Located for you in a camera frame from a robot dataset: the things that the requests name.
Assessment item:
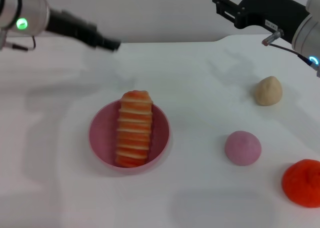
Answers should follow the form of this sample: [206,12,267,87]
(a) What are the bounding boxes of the pink peach toy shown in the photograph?
[224,130,262,166]

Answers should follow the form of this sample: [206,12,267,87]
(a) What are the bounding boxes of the orange striped bread roll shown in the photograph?
[114,90,154,168]

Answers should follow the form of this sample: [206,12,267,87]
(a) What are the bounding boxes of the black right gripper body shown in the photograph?
[233,0,312,46]

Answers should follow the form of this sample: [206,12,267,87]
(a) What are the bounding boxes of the pink plastic bowl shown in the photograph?
[88,99,171,176]

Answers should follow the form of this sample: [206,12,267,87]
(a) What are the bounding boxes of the left wrist cable with connector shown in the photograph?
[4,35,37,52]

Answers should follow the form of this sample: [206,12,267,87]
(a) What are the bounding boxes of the right wrist cable with connector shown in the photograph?
[261,29,320,68]

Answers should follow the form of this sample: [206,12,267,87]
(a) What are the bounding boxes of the wrist cable with connector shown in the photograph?
[4,35,37,52]
[261,29,320,68]

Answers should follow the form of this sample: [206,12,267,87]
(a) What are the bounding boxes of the red orange tangerine toy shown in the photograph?
[281,158,320,208]

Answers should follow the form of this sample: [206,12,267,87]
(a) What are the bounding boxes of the small beige bun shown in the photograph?
[254,76,284,106]

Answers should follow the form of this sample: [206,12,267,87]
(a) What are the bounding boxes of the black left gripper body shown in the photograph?
[44,9,104,49]

